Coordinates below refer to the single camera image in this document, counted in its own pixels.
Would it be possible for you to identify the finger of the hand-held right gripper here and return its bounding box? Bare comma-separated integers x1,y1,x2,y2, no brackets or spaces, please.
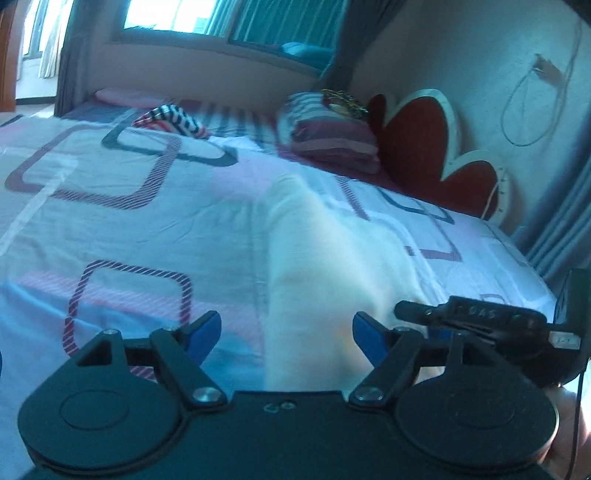
394,300,453,325

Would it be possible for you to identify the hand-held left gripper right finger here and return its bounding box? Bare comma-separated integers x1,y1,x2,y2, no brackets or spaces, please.
348,311,477,408

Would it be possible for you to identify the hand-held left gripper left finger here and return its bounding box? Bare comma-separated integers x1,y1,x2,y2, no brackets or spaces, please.
76,310,228,412

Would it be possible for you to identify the cream knit sweater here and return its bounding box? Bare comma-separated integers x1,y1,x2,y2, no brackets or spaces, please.
252,174,445,394

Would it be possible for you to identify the person's right hand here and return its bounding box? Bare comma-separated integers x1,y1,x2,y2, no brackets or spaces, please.
545,385,583,472

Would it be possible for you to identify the blue grey curtain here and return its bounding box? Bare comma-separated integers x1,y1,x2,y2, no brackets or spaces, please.
512,152,591,289

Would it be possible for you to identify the patterned pastel quilt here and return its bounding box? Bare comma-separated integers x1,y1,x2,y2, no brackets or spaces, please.
0,113,560,480

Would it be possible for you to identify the red heart-shaped headboard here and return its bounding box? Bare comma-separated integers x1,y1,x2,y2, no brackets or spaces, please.
367,89,509,227

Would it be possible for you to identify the folded striped quilt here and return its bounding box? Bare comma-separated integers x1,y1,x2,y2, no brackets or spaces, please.
276,91,382,175

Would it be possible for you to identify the black white red striped cloth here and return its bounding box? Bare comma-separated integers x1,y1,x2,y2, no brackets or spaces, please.
131,104,211,139

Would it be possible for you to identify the gold patterned cloth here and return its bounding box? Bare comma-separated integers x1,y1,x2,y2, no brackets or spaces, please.
320,89,370,121

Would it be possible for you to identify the pink pillow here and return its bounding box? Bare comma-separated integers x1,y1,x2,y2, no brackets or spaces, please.
95,88,172,110

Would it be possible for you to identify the bedroom window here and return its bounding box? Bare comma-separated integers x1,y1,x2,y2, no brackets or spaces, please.
108,0,343,77

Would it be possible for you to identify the white sheer curtain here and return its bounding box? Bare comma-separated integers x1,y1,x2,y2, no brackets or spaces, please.
37,0,70,79

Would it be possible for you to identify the brown wooden door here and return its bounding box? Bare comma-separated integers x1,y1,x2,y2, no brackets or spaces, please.
0,7,19,112

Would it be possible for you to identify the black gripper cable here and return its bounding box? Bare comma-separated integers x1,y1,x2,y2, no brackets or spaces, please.
563,355,591,480

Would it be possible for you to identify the hanging wall cable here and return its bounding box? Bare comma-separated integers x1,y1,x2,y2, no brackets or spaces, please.
501,18,583,148

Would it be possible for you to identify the wall socket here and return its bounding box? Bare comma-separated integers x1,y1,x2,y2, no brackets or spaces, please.
533,53,565,86

